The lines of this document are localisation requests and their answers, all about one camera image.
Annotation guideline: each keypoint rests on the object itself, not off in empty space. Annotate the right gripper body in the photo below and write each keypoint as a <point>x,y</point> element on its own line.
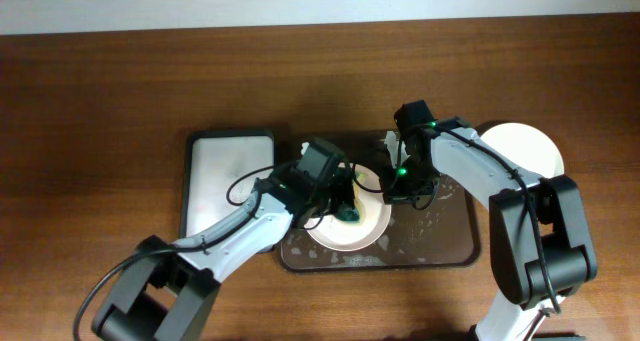
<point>412,181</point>

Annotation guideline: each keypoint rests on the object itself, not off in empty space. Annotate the small black tray white liner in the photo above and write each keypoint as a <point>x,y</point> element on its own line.
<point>219,172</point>

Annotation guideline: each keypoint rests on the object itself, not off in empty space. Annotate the pink plate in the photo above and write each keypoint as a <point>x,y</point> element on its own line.
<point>349,231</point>

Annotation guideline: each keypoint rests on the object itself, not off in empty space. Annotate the cream plate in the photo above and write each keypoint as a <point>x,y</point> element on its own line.
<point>527,147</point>

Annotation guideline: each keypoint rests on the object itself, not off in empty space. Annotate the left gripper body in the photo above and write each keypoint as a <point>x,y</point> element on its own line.
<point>333,194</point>

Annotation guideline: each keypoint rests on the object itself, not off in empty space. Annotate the large brown serving tray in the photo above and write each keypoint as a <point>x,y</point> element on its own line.
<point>444,235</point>

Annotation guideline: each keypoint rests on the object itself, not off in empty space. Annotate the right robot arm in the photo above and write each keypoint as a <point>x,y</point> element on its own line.
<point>541,248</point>

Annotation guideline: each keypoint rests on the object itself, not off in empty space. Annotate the green and yellow sponge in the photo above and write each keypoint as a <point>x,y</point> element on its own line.
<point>366,200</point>

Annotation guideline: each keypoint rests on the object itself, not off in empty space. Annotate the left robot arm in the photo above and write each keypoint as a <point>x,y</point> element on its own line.
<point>166,291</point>

